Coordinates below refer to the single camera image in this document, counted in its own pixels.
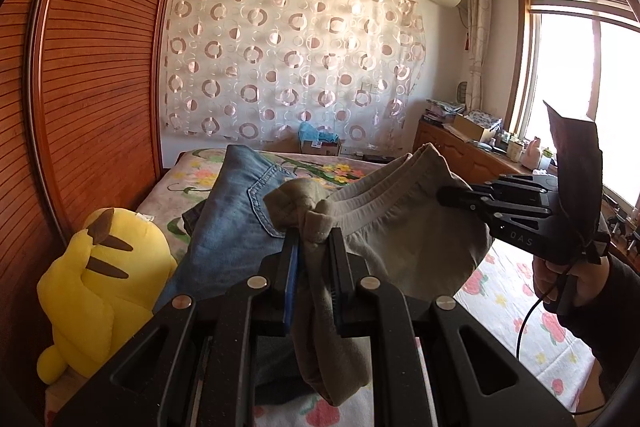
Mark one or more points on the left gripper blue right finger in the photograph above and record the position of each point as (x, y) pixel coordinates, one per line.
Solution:
(341, 281)

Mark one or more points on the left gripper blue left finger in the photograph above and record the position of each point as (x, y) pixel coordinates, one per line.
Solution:
(290, 262)

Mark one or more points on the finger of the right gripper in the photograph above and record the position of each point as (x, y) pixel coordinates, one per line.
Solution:
(466, 198)
(540, 190)

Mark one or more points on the grey-green shorts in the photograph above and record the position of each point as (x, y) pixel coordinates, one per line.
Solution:
(392, 220)

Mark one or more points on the pink bottle on cabinet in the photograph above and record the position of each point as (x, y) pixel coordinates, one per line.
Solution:
(531, 156)

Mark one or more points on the white mug on cabinet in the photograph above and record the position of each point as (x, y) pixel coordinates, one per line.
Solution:
(515, 150)

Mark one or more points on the wooden side cabinet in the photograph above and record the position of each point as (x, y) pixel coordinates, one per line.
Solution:
(474, 165)

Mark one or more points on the folded blue jeans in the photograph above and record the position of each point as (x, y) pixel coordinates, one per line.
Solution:
(221, 258)

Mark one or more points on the cardboard box on cabinet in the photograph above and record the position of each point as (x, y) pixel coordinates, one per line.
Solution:
(473, 131)

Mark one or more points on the floral white bed sheet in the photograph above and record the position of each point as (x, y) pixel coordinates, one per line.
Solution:
(499, 295)

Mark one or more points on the blue item behind bed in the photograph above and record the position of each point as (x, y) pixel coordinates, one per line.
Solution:
(318, 142)

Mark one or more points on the circle pattern sheer curtain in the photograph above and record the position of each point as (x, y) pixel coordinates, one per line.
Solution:
(254, 71)

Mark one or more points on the yellow plush toy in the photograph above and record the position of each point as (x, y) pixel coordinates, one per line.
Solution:
(102, 290)

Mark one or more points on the beige window curtain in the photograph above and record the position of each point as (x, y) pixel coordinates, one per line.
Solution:
(479, 20)

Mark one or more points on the wooden louvered wardrobe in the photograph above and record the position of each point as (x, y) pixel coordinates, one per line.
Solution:
(80, 130)

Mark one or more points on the window with wooden frame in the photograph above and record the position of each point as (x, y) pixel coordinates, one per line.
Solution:
(581, 57)

